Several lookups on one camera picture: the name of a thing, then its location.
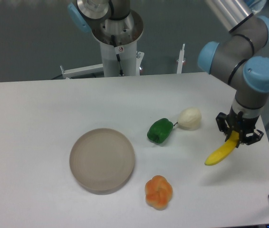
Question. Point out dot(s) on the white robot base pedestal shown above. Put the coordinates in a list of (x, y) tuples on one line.
[(118, 45)]

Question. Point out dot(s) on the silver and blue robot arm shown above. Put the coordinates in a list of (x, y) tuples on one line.
[(233, 62)]

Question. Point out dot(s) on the beige round plate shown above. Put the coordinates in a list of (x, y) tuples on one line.
[(102, 160)]

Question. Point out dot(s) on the white metal bracket left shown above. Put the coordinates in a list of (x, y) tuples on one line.
[(81, 71)]

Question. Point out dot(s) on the green toy bell pepper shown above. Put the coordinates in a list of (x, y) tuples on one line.
[(160, 131)]

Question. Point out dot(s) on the white metal bracket right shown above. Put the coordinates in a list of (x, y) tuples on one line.
[(181, 60)]

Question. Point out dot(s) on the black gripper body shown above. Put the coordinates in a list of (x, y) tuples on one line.
[(238, 122)]

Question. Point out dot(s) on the white metal bracket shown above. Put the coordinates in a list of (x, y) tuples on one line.
[(181, 60), (81, 71)]

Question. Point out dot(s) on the yellow toy banana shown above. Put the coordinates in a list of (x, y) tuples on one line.
[(222, 152)]

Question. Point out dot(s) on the clear plastic bag blue contents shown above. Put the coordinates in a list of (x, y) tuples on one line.
[(256, 5)]

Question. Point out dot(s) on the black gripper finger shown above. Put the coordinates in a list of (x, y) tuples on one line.
[(250, 137), (223, 124)]

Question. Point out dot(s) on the orange knotted bread roll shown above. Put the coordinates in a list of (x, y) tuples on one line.
[(158, 192)]

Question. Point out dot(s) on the white toy garlic bulb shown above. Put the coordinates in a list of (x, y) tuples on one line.
[(189, 118)]

